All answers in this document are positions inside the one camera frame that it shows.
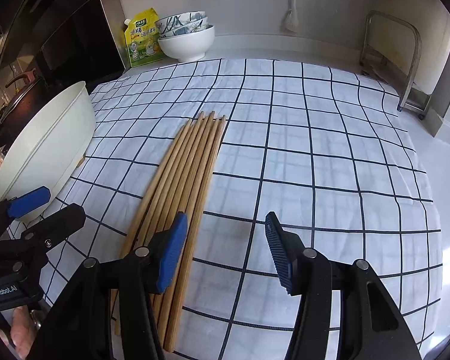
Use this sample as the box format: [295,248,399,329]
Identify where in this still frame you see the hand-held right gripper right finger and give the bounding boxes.
[265,211,422,360]

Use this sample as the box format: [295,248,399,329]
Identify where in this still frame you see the dark cooking pot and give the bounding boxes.
[0,68,53,154]

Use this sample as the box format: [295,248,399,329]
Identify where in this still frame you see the yellow seasoning pouch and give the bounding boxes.
[124,7,166,69]

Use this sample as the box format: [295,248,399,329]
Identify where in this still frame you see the stainless steel rack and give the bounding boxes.
[360,10,432,121]

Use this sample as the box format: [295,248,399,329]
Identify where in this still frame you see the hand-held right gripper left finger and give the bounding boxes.
[28,212,189,360]

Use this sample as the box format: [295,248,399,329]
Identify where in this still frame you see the blue floral patterned bowl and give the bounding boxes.
[155,11,209,32]
[158,22,211,39]

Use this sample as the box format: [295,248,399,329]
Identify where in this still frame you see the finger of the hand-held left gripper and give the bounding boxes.
[7,203,86,267]
[0,186,52,246]

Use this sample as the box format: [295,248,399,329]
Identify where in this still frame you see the large white plastic basin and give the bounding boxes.
[0,80,97,222]

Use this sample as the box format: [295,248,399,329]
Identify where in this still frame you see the white black checked cloth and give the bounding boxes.
[5,58,445,360]

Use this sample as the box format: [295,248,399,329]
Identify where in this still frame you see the plain white ceramic bowl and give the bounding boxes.
[157,25,215,63]

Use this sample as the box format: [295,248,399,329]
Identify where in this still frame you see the person's left hand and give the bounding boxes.
[9,305,42,359]

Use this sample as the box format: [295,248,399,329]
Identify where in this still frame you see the bundle of wooden chopsticks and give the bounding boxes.
[110,110,227,353]

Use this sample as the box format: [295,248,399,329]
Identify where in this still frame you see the black range hood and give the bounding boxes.
[0,0,126,83]

